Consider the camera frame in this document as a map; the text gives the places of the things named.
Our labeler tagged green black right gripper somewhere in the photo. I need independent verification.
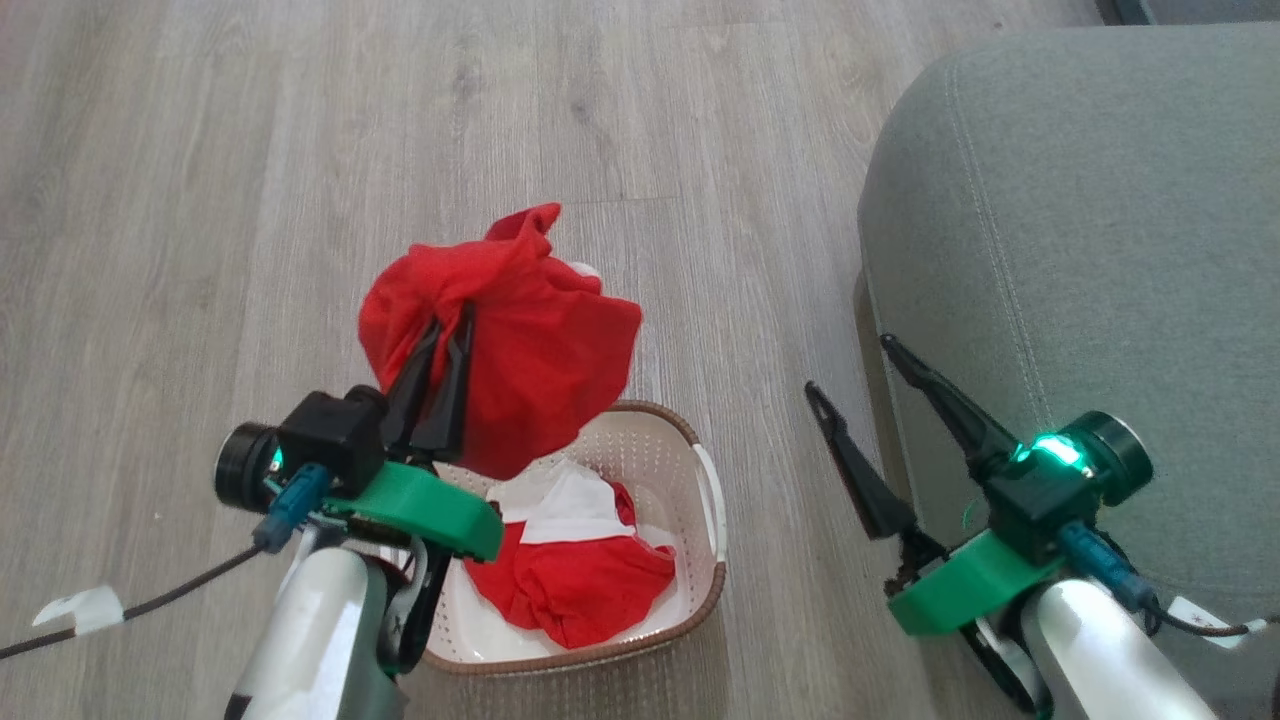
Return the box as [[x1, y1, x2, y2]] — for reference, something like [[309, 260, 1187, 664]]
[[805, 334, 1153, 636]]

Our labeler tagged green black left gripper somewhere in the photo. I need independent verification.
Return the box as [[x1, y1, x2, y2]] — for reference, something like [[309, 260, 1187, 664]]
[[215, 302, 504, 561]]

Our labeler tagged red cloth garment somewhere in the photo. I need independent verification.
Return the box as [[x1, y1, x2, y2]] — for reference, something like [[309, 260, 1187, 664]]
[[358, 203, 643, 481]]

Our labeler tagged red and white garment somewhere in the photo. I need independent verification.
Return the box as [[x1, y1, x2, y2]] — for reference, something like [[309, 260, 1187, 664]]
[[463, 458, 678, 651]]

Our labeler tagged cream laundry basket brown rim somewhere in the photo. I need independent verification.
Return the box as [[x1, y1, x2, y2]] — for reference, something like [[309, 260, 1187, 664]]
[[405, 400, 728, 677]]

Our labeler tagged grey fabric sofa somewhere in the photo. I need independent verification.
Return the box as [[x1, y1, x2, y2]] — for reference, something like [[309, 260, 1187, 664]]
[[857, 22, 1280, 720]]

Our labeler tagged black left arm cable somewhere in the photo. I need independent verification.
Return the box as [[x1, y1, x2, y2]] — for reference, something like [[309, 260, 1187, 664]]
[[0, 463, 333, 661]]

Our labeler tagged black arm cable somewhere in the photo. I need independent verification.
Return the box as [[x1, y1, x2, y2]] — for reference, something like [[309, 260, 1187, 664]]
[[1058, 520, 1280, 638], [0, 463, 333, 661]]

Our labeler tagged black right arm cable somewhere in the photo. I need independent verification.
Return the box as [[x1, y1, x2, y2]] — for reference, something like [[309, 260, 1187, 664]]
[[1058, 520, 1280, 638]]

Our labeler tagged white tape cable label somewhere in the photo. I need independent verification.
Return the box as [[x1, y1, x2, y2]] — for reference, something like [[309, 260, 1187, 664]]
[[1165, 596, 1277, 642], [32, 585, 125, 637]]

